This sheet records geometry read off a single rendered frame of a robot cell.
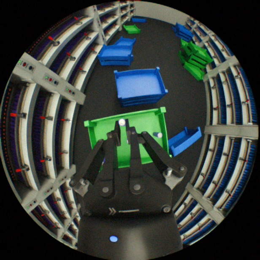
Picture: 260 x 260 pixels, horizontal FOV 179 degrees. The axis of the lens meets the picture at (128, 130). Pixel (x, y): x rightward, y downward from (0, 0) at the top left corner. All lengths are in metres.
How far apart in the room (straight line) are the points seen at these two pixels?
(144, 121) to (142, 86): 0.30
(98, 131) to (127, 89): 0.33
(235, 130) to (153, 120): 0.76
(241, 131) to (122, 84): 1.00
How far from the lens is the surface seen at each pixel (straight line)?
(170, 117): 0.78
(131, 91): 0.56
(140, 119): 0.36
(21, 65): 0.48
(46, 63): 0.54
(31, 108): 0.50
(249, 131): 0.86
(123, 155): 0.37
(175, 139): 0.80
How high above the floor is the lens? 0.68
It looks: 88 degrees down
